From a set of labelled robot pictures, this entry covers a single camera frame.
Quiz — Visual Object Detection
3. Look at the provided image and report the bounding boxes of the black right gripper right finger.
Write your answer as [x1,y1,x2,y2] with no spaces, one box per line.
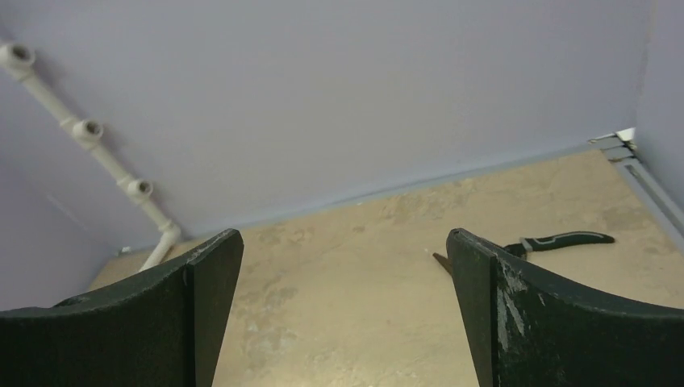
[446,228,683,386]

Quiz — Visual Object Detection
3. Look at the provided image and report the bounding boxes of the white PVC pipe frame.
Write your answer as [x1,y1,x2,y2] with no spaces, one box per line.
[1,43,181,272]

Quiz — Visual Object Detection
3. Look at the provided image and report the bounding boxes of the aluminium rail frame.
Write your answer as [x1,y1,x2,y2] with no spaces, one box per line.
[587,127,683,239]

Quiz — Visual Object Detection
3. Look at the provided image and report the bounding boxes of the black handled pliers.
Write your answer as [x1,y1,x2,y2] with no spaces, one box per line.
[432,231,616,276]

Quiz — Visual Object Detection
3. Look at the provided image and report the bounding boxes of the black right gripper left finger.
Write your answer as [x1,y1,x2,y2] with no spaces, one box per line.
[1,229,244,386]

